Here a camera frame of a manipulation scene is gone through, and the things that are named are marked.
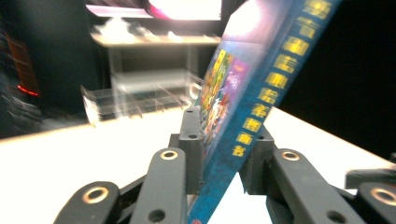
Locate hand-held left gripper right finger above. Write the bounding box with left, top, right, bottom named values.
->
left=237, top=124, right=278, bottom=196

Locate dark blue picture book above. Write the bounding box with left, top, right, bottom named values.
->
left=186, top=0, right=344, bottom=224

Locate white metal stand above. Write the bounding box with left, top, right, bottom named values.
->
left=90, top=18, right=222, bottom=94

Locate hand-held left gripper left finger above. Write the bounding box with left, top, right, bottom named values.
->
left=169, top=105, right=205, bottom=195

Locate bright monitor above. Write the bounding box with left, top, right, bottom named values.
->
left=85, top=0, right=222, bottom=21

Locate clear acrylic book rack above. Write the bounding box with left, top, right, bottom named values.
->
left=80, top=69, right=204, bottom=125

